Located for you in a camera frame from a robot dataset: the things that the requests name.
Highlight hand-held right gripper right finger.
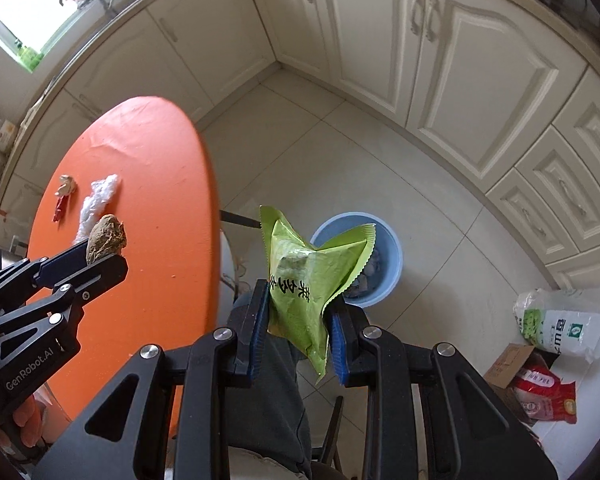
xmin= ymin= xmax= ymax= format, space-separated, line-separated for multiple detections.
xmin=327 ymin=305 xmax=558 ymax=480

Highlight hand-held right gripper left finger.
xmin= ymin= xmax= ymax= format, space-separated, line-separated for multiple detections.
xmin=32 ymin=280 xmax=272 ymax=480

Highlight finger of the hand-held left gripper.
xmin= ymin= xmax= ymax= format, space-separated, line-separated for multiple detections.
xmin=0 ymin=240 xmax=91 ymax=307
xmin=0 ymin=255 xmax=129 ymax=341

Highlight brown paper ball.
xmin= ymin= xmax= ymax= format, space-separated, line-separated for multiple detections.
xmin=86 ymin=214 xmax=129 ymax=264

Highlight red white printed wrapper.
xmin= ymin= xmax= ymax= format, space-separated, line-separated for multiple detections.
xmin=52 ymin=174 xmax=78 ymax=222

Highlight lime green snack bag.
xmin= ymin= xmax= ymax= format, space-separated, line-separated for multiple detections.
xmin=259 ymin=205 xmax=377 ymax=388

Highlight heap of mixed wrappers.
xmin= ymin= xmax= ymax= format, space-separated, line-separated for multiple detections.
xmin=352 ymin=250 xmax=383 ymax=297

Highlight blue plastic bucket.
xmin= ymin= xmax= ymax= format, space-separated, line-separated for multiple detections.
xmin=310 ymin=212 xmax=403 ymax=308

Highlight person's left hand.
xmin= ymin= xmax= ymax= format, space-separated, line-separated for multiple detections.
xmin=12 ymin=395 xmax=47 ymax=448

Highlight grey green trousers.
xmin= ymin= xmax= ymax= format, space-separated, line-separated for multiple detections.
xmin=225 ymin=290 xmax=313 ymax=478

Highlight round orange table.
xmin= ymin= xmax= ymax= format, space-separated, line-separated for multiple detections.
xmin=26 ymin=96 xmax=222 ymax=423

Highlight large glass jar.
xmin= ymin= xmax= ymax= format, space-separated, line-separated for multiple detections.
xmin=0 ymin=119 xmax=20 ymax=152

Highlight cardboard box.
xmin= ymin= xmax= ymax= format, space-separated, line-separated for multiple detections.
xmin=482 ymin=342 xmax=563 ymax=391

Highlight green dish soap bottle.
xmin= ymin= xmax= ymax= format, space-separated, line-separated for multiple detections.
xmin=16 ymin=45 xmax=45 ymax=73

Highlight red rice bag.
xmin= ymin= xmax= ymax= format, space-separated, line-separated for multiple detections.
xmin=510 ymin=365 xmax=578 ymax=426

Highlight white green rice bag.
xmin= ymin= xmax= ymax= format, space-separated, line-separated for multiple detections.
xmin=512 ymin=287 xmax=600 ymax=363

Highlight cream base cabinets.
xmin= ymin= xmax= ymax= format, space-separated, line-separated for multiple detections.
xmin=0 ymin=0 xmax=600 ymax=291

